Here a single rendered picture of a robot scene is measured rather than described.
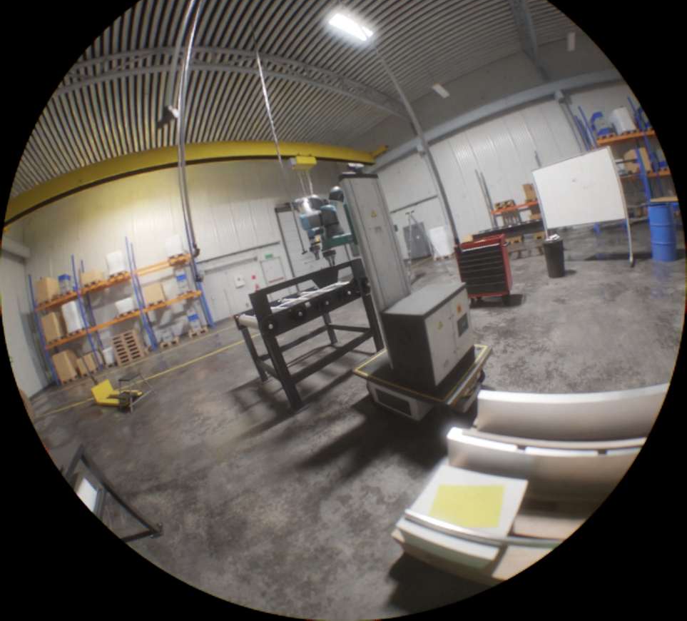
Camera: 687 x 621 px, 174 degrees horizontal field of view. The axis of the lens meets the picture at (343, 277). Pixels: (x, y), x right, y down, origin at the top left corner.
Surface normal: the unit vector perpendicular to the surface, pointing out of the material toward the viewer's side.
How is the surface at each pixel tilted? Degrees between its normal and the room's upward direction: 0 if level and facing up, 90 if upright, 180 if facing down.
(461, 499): 0
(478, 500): 0
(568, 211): 90
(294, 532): 0
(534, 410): 90
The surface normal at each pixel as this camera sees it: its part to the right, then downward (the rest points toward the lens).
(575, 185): -0.92, 0.29
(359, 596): -0.28, -0.96
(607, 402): -0.71, 0.26
